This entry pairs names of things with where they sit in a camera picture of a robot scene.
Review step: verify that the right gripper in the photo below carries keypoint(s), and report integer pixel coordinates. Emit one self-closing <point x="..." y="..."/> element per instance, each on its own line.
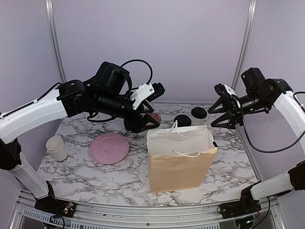
<point x="235" y="113"/>

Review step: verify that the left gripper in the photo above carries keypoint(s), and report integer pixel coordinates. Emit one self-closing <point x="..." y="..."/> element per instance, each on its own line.
<point x="135" y="122"/>

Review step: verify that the brown paper bag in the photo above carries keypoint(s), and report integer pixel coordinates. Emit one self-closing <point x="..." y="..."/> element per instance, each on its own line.
<point x="179" y="158"/>

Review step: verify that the white paper coffee cup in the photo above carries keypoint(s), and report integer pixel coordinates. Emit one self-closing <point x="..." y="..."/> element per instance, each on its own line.
<point x="197" y="121"/>

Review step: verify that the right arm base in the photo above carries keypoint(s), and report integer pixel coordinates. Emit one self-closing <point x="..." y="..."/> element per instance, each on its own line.
<point x="245" y="205"/>

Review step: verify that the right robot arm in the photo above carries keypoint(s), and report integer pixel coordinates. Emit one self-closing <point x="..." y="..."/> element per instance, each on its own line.
<point x="270" y="124"/>

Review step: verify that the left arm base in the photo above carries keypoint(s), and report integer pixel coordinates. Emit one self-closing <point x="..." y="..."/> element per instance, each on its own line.
<point x="53" y="205"/>

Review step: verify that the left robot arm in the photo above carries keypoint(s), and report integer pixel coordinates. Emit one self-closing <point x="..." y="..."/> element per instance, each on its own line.
<point x="109" y="91"/>

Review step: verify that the red patterned bowl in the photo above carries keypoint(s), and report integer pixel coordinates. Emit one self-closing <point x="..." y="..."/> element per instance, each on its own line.
<point x="156" y="117"/>

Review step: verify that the black cup holding straws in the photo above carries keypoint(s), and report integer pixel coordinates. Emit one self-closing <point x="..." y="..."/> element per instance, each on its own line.
<point x="129" y="132"/>

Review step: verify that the pink plate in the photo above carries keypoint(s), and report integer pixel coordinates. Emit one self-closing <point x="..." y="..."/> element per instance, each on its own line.
<point x="109" y="149"/>

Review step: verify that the stack of white paper cups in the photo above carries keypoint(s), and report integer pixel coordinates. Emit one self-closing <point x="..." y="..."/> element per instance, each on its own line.
<point x="56" y="148"/>

